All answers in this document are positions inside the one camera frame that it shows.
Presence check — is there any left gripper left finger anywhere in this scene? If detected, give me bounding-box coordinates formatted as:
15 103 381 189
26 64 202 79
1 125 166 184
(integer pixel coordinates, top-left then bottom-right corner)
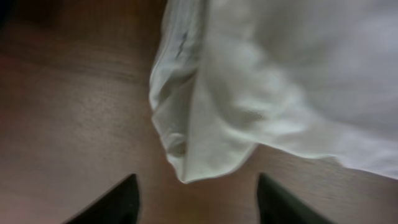
65 174 140 224

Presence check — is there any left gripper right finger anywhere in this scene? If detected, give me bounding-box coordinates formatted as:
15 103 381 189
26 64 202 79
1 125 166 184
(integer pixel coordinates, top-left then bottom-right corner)
256 173 331 224

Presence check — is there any white graphic t-shirt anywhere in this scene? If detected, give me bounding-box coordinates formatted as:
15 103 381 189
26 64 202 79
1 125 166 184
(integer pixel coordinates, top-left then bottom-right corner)
149 0 397 183

